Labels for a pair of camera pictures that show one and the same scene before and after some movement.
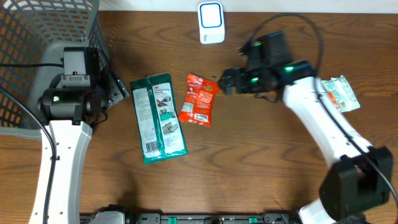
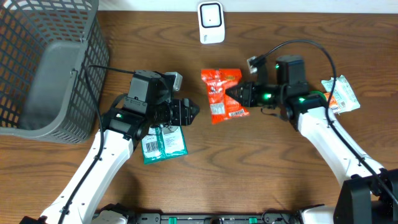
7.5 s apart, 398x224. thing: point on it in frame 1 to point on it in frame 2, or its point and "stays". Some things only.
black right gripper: [246, 85] to [249, 99]
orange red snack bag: [196, 106] to [222, 106]
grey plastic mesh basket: [33, 34] stays
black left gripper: [117, 88] to [188, 110]
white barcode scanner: [211, 22] stays
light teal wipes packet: [341, 94] stays
